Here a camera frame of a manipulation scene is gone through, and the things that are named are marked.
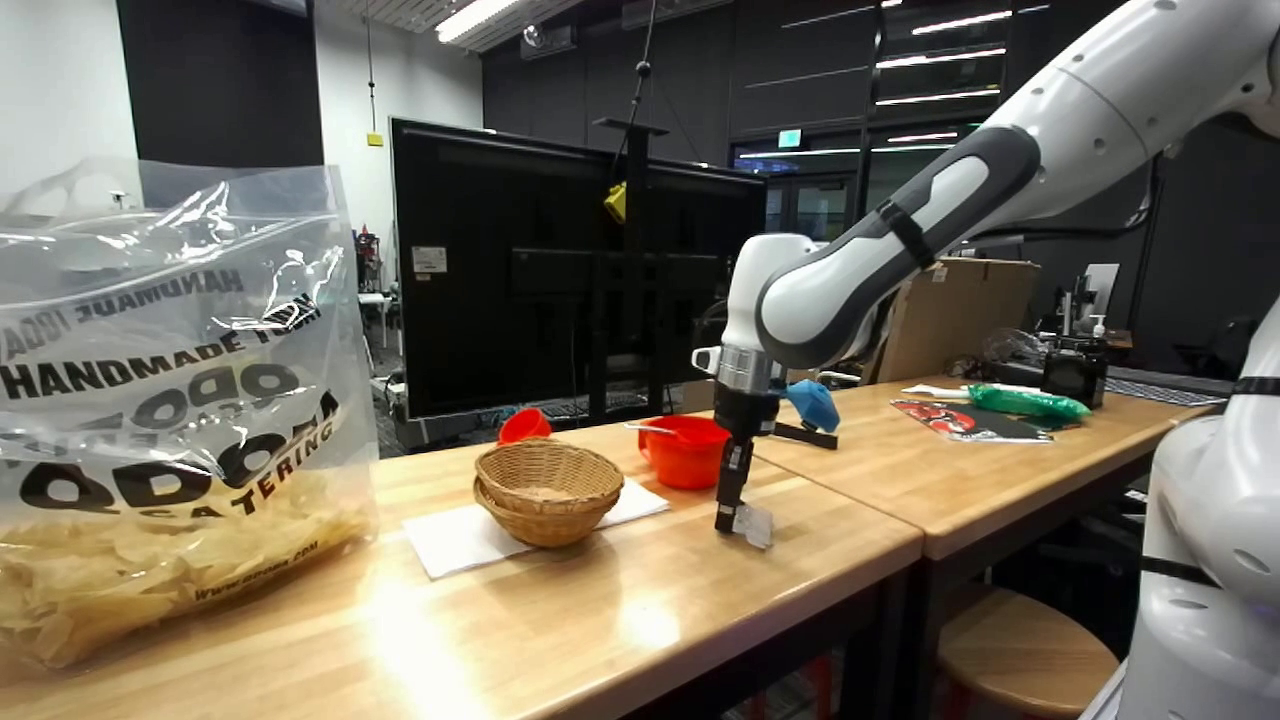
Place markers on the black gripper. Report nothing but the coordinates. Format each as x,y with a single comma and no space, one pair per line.
745,405

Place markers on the white clip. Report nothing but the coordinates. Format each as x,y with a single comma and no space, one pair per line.
755,529

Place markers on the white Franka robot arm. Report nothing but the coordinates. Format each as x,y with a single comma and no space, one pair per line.
1066,132

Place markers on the red measuring cup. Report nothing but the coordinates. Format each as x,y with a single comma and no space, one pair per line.
686,457

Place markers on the woven wicker basket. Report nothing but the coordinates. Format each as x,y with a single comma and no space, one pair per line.
546,492

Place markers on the wooden workbench table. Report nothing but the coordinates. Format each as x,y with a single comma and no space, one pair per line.
603,624
963,492

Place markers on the small red lid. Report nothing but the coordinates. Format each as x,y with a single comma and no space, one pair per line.
527,425

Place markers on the red and black magazine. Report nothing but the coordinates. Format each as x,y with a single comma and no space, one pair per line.
963,422

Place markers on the brown cardboard box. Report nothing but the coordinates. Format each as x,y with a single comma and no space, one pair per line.
955,323

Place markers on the white paper napkin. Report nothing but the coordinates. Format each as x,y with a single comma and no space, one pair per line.
453,541

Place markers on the large black monitor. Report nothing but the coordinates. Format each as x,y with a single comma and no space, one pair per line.
534,267

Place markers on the yellow tag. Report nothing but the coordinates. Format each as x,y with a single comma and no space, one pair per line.
619,200

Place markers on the green plastic bag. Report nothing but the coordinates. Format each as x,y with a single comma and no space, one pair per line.
1027,402

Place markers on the black monitor stand pole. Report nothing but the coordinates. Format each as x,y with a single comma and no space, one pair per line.
639,173

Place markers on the round wooden stool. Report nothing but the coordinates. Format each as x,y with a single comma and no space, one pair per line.
1021,653

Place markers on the green exit sign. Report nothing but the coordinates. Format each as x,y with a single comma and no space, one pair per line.
789,139

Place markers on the long ceiling light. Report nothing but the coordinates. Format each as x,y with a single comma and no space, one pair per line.
474,19

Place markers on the clear printed bag of chips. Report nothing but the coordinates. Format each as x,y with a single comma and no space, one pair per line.
172,425

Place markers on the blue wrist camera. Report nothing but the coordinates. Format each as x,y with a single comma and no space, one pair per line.
813,405

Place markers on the black camera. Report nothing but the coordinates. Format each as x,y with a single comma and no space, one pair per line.
1072,369

